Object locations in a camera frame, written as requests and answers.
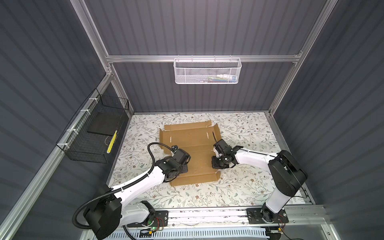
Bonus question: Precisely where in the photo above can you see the brown cardboard box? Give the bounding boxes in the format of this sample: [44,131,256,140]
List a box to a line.
[160,120,222,187]

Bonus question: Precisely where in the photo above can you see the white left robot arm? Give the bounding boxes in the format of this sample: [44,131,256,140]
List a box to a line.
[72,146,191,240]

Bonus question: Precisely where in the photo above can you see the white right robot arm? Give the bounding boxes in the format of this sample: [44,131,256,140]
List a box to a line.
[212,139,308,224]

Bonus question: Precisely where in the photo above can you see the items in white basket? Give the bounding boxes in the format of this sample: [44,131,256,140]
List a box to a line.
[201,74,238,84]

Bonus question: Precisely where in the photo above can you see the black foam pad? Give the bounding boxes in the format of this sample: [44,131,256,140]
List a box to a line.
[87,113,124,137]

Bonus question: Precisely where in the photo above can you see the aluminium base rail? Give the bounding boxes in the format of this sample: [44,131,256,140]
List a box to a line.
[158,205,330,228]

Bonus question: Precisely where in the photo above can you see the white wire mesh basket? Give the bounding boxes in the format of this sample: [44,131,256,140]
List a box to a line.
[173,60,242,85]

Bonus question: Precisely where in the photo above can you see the white vented cable duct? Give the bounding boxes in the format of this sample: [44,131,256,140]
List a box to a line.
[103,227,271,240]

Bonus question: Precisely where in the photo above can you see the black wire mesh basket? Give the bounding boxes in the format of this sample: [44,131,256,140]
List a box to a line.
[57,90,130,164]

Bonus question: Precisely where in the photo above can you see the aluminium horizontal frame bar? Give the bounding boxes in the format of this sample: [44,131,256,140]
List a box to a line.
[106,54,301,63]

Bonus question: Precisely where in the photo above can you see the black corrugated cable conduit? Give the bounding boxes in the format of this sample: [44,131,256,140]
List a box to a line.
[71,142,175,231]

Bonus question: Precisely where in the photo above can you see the aluminium frame corner post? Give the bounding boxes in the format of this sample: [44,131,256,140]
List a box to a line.
[70,0,134,117]

